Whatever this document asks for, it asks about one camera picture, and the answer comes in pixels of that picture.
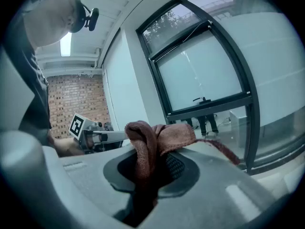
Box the black head strap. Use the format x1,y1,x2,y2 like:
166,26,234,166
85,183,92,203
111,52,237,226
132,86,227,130
70,0,88,33

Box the black window handle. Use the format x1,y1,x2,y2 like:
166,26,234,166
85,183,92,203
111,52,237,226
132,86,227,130
192,96,212,104

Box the small clear window pane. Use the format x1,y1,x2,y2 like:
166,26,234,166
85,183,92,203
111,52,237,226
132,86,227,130
142,3,203,54

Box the person's head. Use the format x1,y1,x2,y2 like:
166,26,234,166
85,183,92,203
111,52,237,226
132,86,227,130
22,0,83,49

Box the dark red cloth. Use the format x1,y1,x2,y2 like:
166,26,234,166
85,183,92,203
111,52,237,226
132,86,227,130
125,120,241,207

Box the frosted window sash pane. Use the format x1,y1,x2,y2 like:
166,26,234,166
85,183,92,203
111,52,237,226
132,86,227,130
157,30,244,112

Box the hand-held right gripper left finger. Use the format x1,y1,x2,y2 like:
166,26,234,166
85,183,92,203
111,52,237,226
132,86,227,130
42,145,137,229

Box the person's left forearm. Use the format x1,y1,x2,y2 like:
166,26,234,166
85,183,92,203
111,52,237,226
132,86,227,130
52,138,84,157

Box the black head-mounted camera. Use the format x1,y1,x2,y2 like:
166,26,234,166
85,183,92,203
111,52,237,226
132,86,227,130
83,7,100,32

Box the clear window glass pane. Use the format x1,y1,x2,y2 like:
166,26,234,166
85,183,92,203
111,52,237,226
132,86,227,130
166,105,250,163

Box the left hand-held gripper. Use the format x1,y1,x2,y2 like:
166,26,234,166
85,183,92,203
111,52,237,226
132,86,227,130
68,113,128,155

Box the large half-frosted window pane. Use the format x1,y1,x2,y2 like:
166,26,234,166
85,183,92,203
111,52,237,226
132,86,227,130
188,0,305,162

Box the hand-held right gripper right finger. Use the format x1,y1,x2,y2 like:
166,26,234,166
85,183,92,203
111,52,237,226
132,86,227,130
140,142,283,229

